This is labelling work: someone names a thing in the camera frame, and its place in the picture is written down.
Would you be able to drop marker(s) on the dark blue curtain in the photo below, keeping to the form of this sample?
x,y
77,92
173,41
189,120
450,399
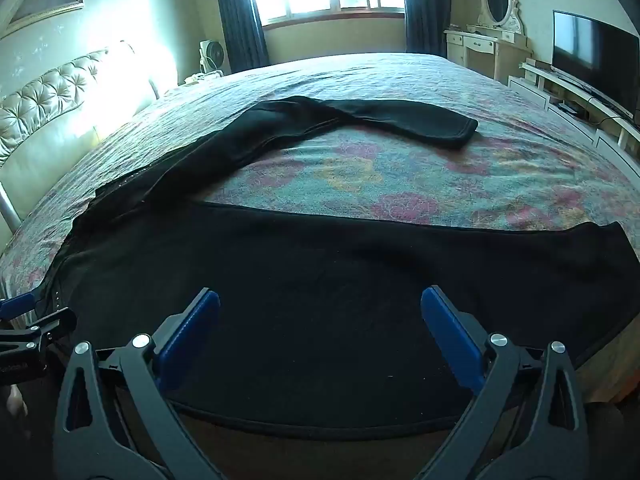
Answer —
x,y
240,10
427,5

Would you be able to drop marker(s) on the black pants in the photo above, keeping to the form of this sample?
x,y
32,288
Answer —
x,y
320,270

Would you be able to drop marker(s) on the cream vanity desk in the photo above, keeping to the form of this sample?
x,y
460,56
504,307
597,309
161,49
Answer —
x,y
480,47

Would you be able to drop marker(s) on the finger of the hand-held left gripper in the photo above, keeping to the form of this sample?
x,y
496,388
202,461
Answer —
x,y
52,322
17,304

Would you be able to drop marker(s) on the black television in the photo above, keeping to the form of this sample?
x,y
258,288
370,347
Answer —
x,y
595,55

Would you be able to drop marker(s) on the white television stand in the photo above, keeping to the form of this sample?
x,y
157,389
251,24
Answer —
x,y
575,95

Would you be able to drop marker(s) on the small black set-top box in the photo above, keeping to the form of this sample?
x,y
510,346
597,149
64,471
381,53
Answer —
x,y
568,108

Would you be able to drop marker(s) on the cream tufted headboard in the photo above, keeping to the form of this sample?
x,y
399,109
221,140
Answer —
x,y
55,110

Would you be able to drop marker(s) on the floral bedspread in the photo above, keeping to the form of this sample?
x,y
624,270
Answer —
x,y
400,160

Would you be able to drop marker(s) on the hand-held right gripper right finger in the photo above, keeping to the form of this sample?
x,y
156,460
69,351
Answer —
x,y
445,330

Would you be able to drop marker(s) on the white fan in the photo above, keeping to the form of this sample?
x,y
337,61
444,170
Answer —
x,y
214,55

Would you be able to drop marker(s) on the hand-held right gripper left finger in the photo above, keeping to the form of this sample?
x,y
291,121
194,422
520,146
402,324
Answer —
x,y
192,330

